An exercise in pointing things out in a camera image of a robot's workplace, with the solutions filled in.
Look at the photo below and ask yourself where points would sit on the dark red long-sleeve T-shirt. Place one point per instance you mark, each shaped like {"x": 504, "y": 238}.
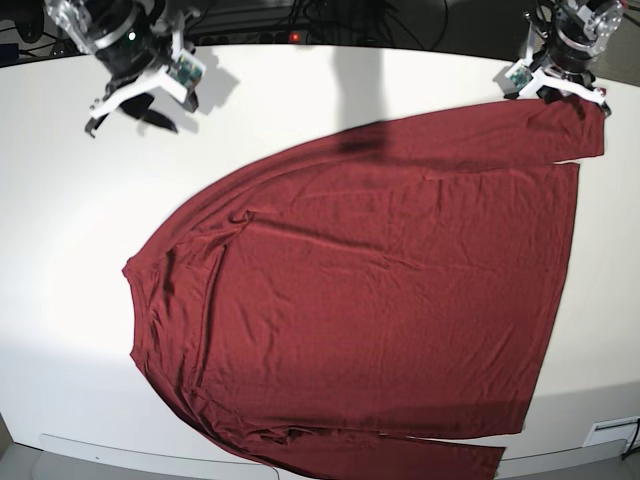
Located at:
{"x": 365, "y": 305}

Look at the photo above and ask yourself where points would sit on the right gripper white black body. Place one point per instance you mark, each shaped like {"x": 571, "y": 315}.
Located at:
{"x": 138, "y": 61}

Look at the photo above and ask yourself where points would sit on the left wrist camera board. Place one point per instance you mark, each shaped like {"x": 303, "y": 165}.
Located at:
{"x": 517, "y": 77}

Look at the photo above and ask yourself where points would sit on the white label plate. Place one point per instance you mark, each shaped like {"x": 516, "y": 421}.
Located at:
{"x": 613, "y": 430}

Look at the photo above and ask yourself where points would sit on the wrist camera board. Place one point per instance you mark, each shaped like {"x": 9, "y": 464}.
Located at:
{"x": 517, "y": 77}
{"x": 187, "y": 70}

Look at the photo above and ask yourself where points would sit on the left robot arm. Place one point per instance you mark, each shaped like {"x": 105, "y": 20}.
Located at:
{"x": 564, "y": 38}

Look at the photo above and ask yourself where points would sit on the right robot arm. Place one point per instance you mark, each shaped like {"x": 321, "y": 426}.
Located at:
{"x": 85, "y": 22}

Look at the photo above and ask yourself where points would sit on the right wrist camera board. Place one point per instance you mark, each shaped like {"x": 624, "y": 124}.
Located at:
{"x": 187, "y": 70}

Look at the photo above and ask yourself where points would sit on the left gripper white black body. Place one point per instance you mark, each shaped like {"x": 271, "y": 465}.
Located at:
{"x": 556, "y": 74}

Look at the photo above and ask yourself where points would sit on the black power strip red switch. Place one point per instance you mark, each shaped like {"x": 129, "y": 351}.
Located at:
{"x": 268, "y": 37}

